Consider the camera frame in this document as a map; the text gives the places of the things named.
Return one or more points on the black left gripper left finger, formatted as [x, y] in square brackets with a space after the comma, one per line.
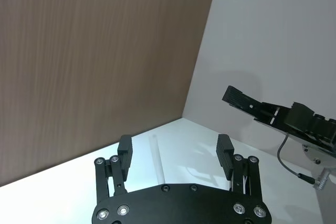
[125, 155]

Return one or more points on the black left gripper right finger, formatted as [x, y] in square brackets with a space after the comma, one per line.
[224, 153]

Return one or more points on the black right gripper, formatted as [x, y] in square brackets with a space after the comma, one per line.
[309, 123]

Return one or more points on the white table cloth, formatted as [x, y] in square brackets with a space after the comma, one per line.
[65, 182]

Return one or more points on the brown wood-grain panel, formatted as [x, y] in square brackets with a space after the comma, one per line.
[92, 51]

